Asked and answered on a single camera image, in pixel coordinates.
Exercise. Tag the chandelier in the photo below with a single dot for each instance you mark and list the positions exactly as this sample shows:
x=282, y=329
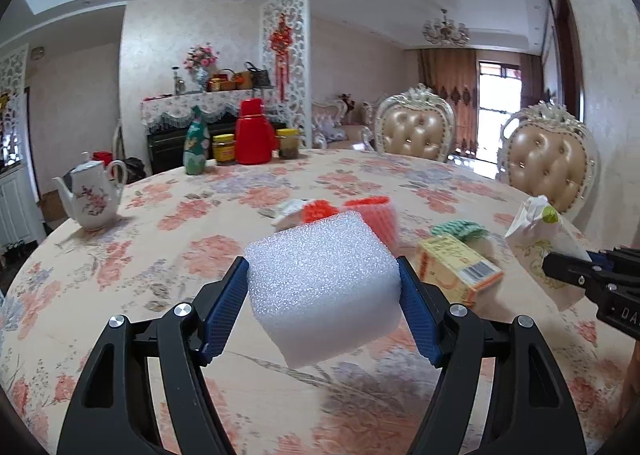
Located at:
x=445, y=32

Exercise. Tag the white printed plastic bag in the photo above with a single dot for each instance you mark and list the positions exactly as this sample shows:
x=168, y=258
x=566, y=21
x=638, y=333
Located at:
x=535, y=245

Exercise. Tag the person's right forearm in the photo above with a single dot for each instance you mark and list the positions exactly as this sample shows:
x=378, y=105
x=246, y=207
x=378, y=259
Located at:
x=631, y=380

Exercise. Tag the dark bag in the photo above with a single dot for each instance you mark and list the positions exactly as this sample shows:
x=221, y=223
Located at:
x=134, y=170

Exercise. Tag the orange and white foam net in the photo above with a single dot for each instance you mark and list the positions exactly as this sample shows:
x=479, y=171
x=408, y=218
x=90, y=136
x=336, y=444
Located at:
x=372, y=220

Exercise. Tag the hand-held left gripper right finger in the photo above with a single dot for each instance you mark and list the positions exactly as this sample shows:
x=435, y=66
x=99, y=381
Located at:
x=420, y=315

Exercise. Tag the yellow carton box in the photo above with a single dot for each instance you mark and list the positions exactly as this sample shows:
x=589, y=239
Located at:
x=450, y=265

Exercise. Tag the red bag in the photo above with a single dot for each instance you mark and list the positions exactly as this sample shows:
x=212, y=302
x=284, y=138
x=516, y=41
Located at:
x=102, y=157

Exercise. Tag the brown patterned curtain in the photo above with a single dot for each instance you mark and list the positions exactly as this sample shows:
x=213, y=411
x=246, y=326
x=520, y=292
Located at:
x=445, y=80

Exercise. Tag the white lattice screen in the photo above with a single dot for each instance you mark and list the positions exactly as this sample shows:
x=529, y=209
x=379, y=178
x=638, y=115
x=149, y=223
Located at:
x=300, y=85
x=12, y=75

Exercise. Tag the dark wooden door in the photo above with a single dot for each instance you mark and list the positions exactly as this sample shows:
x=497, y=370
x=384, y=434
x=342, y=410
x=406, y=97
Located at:
x=570, y=45

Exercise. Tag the black piano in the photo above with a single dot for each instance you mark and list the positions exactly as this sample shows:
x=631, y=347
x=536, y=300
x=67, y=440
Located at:
x=165, y=145

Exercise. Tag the yellow lid jar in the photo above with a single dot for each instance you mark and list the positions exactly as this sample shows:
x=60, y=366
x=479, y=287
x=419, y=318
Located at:
x=288, y=147
x=224, y=152

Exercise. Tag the ornate white sofa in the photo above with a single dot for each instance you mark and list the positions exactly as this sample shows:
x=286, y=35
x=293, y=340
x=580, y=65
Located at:
x=330, y=115

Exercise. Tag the low white cabinet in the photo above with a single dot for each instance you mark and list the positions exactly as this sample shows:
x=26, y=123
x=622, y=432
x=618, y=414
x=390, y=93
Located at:
x=15, y=205

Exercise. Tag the vase of pink flowers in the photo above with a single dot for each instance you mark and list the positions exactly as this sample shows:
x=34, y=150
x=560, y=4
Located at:
x=201, y=60

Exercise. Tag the window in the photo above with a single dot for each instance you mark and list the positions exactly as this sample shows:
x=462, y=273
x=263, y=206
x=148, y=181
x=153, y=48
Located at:
x=500, y=105

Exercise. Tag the beige tufted ornate chair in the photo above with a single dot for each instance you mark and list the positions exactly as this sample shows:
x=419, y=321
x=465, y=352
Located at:
x=545, y=165
x=412, y=130

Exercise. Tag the white floral teapot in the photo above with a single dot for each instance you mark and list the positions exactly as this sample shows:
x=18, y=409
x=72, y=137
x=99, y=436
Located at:
x=92, y=200

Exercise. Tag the black handbag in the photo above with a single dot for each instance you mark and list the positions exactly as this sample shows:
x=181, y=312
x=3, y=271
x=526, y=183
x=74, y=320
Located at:
x=259, y=79

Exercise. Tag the green patterned bottle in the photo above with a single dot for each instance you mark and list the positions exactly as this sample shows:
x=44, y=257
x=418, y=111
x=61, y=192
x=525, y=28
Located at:
x=196, y=145

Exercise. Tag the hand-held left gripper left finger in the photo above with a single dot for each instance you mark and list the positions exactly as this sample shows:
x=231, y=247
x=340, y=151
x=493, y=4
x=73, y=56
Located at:
x=225, y=305

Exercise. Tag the large white foam block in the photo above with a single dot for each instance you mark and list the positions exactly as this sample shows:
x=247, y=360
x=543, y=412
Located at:
x=320, y=285

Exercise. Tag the floral lace piano cover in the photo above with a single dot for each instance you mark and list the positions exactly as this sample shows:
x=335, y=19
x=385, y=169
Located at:
x=165, y=107

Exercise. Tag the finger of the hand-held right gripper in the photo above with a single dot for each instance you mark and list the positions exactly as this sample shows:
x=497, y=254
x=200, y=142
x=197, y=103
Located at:
x=565, y=267
x=607, y=259

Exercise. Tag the green foam net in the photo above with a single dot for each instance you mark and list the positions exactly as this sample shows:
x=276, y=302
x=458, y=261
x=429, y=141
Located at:
x=462, y=230

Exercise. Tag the red knot hanging ornament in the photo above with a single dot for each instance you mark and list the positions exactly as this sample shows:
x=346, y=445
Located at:
x=281, y=40

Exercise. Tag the small glass bottle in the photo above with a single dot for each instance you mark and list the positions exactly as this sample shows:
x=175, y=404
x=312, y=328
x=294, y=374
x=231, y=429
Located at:
x=177, y=82

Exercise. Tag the red thermos jug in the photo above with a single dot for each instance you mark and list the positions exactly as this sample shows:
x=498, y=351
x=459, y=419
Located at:
x=254, y=135

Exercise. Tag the brown wicker basket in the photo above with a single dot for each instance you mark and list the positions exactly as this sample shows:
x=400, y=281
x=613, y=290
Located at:
x=230, y=82

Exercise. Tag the cardboard box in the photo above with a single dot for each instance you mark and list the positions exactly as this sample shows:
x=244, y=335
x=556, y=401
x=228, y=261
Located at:
x=50, y=207

